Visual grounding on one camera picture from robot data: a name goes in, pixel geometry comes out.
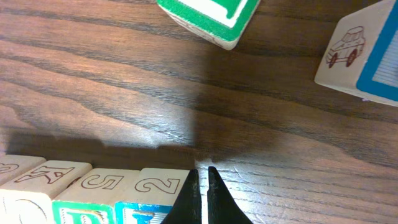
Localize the yellow O letter block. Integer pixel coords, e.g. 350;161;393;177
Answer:
1;160;93;224

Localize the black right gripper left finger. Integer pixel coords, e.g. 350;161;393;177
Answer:
161;169;202;224

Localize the blue L letter block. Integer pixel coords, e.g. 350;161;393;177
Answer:
114;168;189;224

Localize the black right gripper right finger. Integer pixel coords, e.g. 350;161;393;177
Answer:
207;166;252;224

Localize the green R letter block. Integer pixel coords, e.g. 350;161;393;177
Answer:
52;168;139;224

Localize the green B letter block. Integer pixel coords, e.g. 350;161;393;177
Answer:
157;0;260;50

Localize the blue 5 number block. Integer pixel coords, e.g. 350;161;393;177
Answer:
315;0;397;106

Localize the yellow C letter block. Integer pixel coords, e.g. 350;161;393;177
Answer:
0;154;46;185

